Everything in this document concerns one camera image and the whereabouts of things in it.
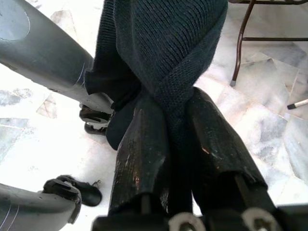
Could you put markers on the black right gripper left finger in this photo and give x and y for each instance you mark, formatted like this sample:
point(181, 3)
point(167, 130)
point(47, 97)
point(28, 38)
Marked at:
point(137, 156)

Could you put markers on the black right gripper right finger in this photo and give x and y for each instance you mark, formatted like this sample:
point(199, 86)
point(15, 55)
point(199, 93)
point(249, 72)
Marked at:
point(211, 139)

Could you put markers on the black shirt with green logo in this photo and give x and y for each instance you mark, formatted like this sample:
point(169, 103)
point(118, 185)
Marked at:
point(168, 36)

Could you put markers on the marble top folding table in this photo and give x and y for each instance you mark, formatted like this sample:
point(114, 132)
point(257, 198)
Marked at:
point(238, 57)

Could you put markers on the silver metal clothes rack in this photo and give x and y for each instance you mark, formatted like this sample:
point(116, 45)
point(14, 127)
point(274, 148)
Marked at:
point(299, 103)

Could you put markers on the grey right robot leg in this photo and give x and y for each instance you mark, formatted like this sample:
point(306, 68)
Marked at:
point(29, 204)

